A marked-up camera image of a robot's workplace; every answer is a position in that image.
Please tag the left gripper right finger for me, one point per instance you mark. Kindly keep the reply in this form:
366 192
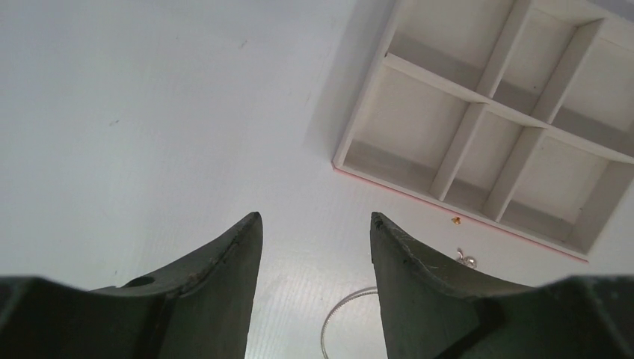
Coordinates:
433 306

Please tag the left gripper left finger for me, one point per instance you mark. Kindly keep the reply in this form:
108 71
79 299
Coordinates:
198 306

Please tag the pink compartment tray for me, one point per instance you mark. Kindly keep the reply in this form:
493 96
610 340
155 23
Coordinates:
517 114

